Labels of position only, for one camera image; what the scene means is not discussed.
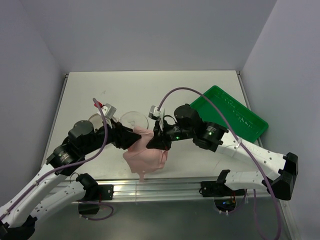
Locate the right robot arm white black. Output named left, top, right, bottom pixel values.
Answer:
left=146, top=104, right=299, bottom=201

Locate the round mesh laundry bag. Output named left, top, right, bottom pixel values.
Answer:
left=87, top=110, right=150, bottom=151

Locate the pink bra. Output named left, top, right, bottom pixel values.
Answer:
left=122, top=126, right=169, bottom=182

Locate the aluminium mounting rail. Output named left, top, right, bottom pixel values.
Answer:
left=22, top=176, right=273, bottom=204

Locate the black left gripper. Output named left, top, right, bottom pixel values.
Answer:
left=81, top=116, right=141, bottom=155

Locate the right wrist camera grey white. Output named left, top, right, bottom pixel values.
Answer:
left=148, top=105, right=165, bottom=130

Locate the green plastic tray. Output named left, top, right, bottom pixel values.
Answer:
left=190, top=85, right=269, bottom=143

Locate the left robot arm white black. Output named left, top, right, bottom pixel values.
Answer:
left=0, top=120, right=141, bottom=240

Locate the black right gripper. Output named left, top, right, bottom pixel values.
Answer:
left=146, top=118, right=194, bottom=151

